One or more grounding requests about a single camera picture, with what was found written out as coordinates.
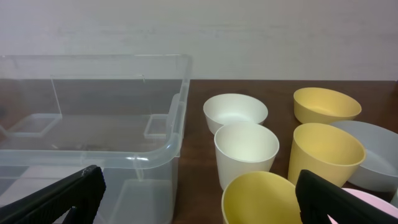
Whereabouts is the white cup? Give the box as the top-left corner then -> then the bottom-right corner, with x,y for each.
214,122 -> 280,189

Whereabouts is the yellow cup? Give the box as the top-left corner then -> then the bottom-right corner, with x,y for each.
221,171 -> 302,224
287,123 -> 367,187

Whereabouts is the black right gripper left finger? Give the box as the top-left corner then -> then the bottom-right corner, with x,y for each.
1,165 -> 106,224

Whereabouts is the yellow bowl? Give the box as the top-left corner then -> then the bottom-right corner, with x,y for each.
293,87 -> 362,124

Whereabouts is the pink cup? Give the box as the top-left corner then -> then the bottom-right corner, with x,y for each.
327,188 -> 397,224

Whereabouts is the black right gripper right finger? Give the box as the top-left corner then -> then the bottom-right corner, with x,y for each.
295,169 -> 397,224

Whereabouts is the clear plastic storage bin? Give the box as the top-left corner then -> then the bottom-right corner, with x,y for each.
1,54 -> 192,223

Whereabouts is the white bowl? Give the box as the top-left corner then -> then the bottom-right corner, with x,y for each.
203,93 -> 269,134

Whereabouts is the grey bowl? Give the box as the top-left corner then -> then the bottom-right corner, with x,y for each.
331,121 -> 397,192

